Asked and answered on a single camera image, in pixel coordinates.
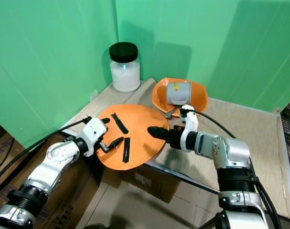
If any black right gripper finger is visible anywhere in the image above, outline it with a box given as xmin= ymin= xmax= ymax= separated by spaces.
xmin=146 ymin=125 xmax=170 ymax=142

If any orange round plate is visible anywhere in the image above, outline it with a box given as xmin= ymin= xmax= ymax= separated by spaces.
xmin=97 ymin=104 xmax=171 ymax=171

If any short black flat strip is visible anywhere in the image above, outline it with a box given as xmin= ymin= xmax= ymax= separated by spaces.
xmin=123 ymin=137 xmax=131 ymax=164

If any long black flat strip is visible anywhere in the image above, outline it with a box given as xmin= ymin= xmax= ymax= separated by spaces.
xmin=111 ymin=113 xmax=129 ymax=135

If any metal spoon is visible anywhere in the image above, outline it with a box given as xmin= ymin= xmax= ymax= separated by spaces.
xmin=164 ymin=107 xmax=179 ymax=120

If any grey cup with yellow sticker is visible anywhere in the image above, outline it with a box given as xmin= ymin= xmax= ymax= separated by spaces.
xmin=166 ymin=81 xmax=193 ymax=106

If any orange plastic bowl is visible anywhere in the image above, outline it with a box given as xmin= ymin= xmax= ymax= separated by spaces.
xmin=152 ymin=77 xmax=209 ymax=118

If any plain brown cardboard box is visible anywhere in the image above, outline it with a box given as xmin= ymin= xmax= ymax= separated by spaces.
xmin=100 ymin=165 xmax=182 ymax=204

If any cardboard box with black letters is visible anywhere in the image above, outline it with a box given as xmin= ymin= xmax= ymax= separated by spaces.
xmin=38 ymin=160 xmax=104 ymax=229

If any glass jar with black lid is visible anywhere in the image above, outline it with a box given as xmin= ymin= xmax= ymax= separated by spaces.
xmin=109 ymin=42 xmax=141 ymax=94

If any cardboard box with purple print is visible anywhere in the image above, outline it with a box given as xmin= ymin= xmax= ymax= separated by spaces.
xmin=0 ymin=119 xmax=32 ymax=201

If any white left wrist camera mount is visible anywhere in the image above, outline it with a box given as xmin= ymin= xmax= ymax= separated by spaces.
xmin=82 ymin=117 xmax=109 ymax=157

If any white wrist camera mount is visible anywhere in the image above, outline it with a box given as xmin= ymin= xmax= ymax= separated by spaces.
xmin=82 ymin=117 xmax=109 ymax=157
xmin=179 ymin=104 xmax=199 ymax=154

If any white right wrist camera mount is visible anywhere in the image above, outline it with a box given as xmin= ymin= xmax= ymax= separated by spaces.
xmin=179 ymin=104 xmax=199 ymax=154

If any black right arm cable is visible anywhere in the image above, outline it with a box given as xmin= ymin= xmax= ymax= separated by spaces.
xmin=192 ymin=109 xmax=244 ymax=141

